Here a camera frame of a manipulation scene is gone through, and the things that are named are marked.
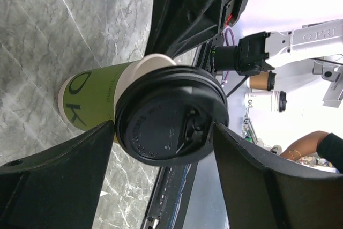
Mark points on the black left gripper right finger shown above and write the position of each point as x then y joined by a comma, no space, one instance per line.
264,190

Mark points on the green paper coffee cup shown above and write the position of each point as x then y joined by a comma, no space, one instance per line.
89,98

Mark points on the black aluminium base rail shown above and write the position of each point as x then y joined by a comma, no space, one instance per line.
168,204

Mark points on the white takeout coffee cup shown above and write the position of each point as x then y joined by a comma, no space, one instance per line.
274,101

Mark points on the black plastic cup lid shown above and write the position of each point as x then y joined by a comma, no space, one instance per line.
166,117

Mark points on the person's bare forearm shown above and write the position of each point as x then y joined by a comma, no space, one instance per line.
304,146

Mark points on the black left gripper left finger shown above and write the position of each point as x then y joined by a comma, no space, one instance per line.
59,187

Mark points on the brown takeout coffee cup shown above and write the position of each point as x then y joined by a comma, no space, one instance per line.
264,81

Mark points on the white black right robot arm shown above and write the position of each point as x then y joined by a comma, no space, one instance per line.
269,50

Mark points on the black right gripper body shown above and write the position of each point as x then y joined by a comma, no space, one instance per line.
178,26

